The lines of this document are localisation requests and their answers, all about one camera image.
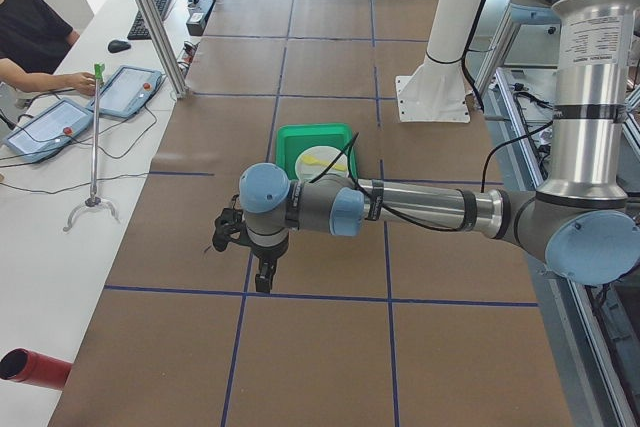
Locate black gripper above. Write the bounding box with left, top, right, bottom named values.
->
left=252, top=249, right=286, bottom=293

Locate yellow plastic spoon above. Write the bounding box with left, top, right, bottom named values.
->
left=300, top=155, right=347, bottom=171

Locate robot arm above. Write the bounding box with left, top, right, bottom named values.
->
left=231, top=0, right=639, bottom=293

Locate person's hand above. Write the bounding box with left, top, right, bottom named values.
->
left=66, top=72, right=97, bottom=96

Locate green plastic tray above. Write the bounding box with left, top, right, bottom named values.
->
left=276, top=123, right=353, bottom=180

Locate metal reacher grabber stick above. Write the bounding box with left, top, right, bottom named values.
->
left=63, top=63, right=119, bottom=232

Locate far blue teach pendant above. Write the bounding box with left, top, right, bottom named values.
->
left=99, top=65, right=163, bottom=119

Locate blue teach pendant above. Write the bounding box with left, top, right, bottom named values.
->
left=99, top=65, right=163, bottom=119
left=2, top=99, right=93, bottom=163

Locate red cylinder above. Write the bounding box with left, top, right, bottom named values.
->
left=1, top=348, right=72, bottom=391

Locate near blue teach pendant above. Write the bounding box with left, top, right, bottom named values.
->
left=2, top=99, right=93, bottom=163

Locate black computer mouse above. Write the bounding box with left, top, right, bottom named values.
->
left=107, top=39, right=131, bottom=53

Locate black keyboard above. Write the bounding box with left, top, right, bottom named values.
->
left=126, top=0, right=174, bottom=42

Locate person in black shirt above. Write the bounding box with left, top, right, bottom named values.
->
left=1, top=0, right=80, bottom=93

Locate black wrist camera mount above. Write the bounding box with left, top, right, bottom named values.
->
left=212, top=194, right=251, bottom=252

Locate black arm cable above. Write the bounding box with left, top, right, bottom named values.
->
left=307, top=132, right=556, bottom=233

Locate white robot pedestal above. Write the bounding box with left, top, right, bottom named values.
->
left=396, top=0, right=482, bottom=123

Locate aluminium frame post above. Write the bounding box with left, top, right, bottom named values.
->
left=135, top=0, right=188, bottom=99

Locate aluminium side frame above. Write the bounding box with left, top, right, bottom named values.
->
left=477, top=10, right=639, bottom=426

